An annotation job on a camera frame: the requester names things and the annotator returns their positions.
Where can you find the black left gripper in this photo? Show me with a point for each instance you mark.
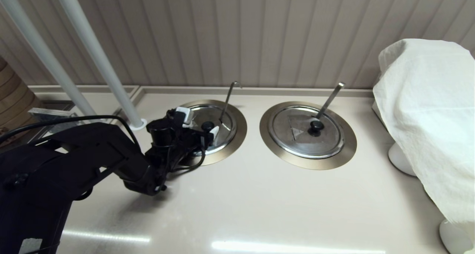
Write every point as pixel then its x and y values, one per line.
pixel 191 141

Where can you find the steel pot lid black knob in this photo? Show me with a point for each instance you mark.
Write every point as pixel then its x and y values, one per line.
pixel 297 142
pixel 207 111

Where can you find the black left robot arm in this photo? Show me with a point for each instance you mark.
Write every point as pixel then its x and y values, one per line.
pixel 55 165

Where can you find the white metal pole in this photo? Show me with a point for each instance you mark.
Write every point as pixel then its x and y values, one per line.
pixel 41 48
pixel 94 48

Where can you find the white round appliance foot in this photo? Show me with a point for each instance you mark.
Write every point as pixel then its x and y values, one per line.
pixel 452 237
pixel 399 159

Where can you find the bamboo steamer stack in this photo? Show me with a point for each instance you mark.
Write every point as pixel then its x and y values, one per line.
pixel 15 98

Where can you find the white cloth cover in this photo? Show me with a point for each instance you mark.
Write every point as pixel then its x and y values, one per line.
pixel 426 116

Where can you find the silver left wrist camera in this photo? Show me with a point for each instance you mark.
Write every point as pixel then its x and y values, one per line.
pixel 184 115

